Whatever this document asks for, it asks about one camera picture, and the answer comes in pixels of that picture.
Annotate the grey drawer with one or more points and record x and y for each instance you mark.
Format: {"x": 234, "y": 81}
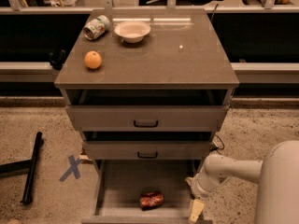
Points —
{"x": 120, "y": 184}
{"x": 147, "y": 118}
{"x": 147, "y": 145}

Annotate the grey bottom drawer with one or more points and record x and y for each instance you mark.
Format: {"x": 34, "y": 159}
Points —
{"x": 120, "y": 184}

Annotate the grey top drawer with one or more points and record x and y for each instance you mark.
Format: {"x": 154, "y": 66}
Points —
{"x": 147, "y": 118}

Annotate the orange fruit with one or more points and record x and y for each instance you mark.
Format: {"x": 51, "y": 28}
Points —
{"x": 93, "y": 60}

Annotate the grey middle drawer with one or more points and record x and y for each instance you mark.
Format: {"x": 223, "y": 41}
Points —
{"x": 147, "y": 145}

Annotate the green white can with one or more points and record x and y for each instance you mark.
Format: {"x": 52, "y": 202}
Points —
{"x": 96, "y": 27}

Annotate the black stand leg left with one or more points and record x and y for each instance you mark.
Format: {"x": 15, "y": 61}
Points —
{"x": 28, "y": 167}

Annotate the grey drawer cabinet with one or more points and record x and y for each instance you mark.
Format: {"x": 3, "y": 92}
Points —
{"x": 180, "y": 62}

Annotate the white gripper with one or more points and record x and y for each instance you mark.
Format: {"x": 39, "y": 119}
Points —
{"x": 199, "y": 187}

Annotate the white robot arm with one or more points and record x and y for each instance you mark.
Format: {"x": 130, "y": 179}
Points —
{"x": 277, "y": 177}

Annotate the blue tape cross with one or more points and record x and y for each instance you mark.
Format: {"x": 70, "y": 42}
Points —
{"x": 73, "y": 169}

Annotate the red coke can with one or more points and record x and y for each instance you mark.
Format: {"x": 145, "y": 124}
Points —
{"x": 151, "y": 199}

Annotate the black clamp on rail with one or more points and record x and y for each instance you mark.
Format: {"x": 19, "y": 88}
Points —
{"x": 57, "y": 61}

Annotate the white bowl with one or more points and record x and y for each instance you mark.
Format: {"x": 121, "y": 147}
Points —
{"x": 132, "y": 31}

